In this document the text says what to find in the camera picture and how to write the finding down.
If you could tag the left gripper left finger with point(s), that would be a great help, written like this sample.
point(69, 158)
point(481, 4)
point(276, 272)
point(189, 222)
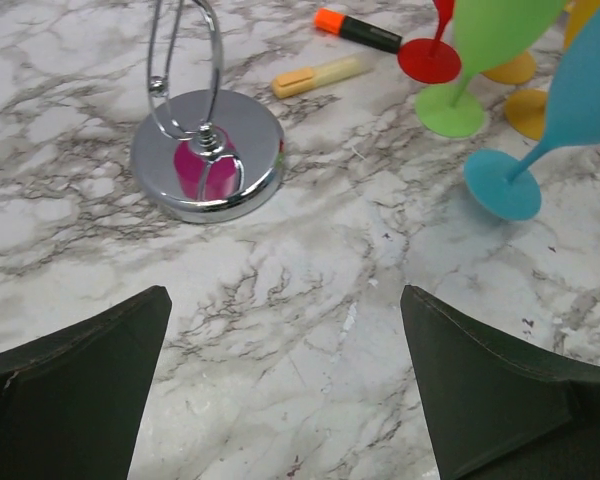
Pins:
point(71, 402)

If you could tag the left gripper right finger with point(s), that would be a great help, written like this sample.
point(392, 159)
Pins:
point(497, 407)

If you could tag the yellow wine glass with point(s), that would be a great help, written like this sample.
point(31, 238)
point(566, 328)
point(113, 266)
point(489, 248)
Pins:
point(525, 112)
point(522, 68)

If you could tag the blue wine glass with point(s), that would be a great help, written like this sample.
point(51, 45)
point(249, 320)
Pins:
point(504, 185)

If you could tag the red wine glass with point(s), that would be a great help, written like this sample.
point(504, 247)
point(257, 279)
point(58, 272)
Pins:
point(431, 60)

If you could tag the green wine glass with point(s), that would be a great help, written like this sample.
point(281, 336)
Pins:
point(487, 34)

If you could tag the chrome wine glass rack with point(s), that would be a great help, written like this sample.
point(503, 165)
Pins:
point(211, 155)

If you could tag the pale yellow marker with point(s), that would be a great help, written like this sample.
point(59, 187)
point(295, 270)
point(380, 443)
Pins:
point(310, 78)

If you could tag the orange black highlighter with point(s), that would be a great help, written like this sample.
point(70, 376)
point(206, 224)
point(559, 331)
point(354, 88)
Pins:
point(357, 31)

